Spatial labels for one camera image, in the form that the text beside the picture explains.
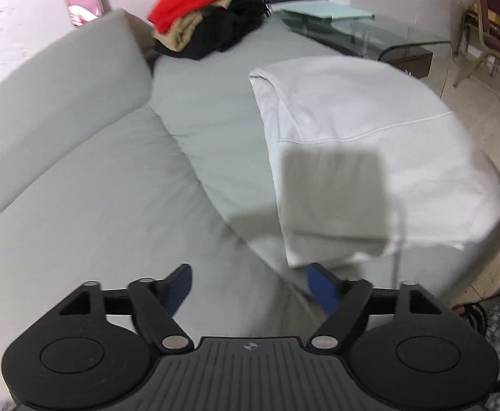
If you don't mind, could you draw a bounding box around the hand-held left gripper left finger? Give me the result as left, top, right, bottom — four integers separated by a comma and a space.
59, 264, 195, 354

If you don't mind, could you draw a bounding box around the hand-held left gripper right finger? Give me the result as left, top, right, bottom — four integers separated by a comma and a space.
307, 263, 448, 354

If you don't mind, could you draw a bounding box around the white pillowcase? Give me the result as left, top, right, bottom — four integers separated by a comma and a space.
248, 55, 500, 270

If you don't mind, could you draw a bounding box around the grey sofa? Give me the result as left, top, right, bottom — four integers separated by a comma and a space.
0, 9, 500, 352

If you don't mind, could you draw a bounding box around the person's black sandal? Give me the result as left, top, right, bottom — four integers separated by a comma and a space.
450, 301, 490, 331

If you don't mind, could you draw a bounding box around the brown wooden cabinet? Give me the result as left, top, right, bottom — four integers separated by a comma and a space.
387, 46, 433, 79

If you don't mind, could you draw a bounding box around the glass table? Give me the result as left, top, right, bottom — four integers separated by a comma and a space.
271, 2, 452, 80

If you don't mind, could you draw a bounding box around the black garment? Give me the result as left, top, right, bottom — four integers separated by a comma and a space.
156, 0, 272, 61

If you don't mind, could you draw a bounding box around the pale green sheet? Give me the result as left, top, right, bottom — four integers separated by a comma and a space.
281, 2, 375, 21

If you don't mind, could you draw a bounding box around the metal frame chair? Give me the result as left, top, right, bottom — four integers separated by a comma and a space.
453, 0, 500, 129

